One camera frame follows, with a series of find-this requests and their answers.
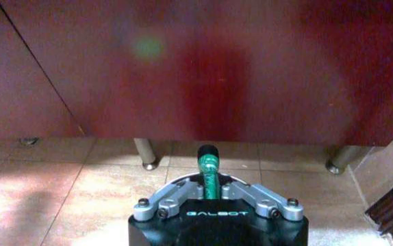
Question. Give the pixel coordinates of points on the red wooden cabinet door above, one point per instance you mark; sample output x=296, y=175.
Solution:
x=11, y=89
x=234, y=71

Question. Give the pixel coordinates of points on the silver-black right gripper left finger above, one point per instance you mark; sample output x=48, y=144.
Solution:
x=169, y=197

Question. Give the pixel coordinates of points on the small metal floor fitting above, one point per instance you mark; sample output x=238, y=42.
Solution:
x=30, y=141

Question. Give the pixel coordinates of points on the silver metal cabinet leg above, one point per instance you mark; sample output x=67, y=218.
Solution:
x=341, y=159
x=146, y=153

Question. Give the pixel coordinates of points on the silver-black right gripper right finger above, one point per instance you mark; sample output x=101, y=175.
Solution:
x=268, y=202

